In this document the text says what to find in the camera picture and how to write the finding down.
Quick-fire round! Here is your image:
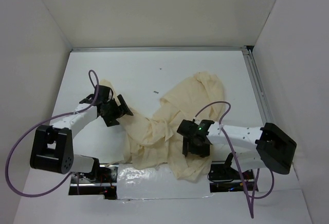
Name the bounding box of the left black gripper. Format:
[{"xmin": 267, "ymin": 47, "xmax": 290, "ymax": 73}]
[{"xmin": 101, "ymin": 94, "xmax": 133, "ymax": 127}]

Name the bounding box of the aluminium frame rail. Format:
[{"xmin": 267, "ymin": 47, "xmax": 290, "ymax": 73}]
[{"xmin": 71, "ymin": 46, "xmax": 272, "ymax": 122}]

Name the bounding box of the cream yellow jacket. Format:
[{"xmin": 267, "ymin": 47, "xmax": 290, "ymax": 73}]
[{"xmin": 99, "ymin": 71, "xmax": 226, "ymax": 183}]

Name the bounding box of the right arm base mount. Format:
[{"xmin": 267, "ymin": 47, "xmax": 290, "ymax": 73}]
[{"xmin": 207, "ymin": 153, "xmax": 243, "ymax": 193}]

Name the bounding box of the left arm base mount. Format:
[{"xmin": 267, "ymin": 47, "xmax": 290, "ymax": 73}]
[{"xmin": 68, "ymin": 164, "xmax": 119, "ymax": 200}]

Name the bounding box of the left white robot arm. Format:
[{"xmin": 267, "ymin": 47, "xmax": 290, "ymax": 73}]
[{"xmin": 30, "ymin": 85, "xmax": 133, "ymax": 182}]

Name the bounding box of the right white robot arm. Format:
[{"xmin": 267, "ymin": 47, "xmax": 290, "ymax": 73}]
[{"xmin": 177, "ymin": 120, "xmax": 297, "ymax": 179}]

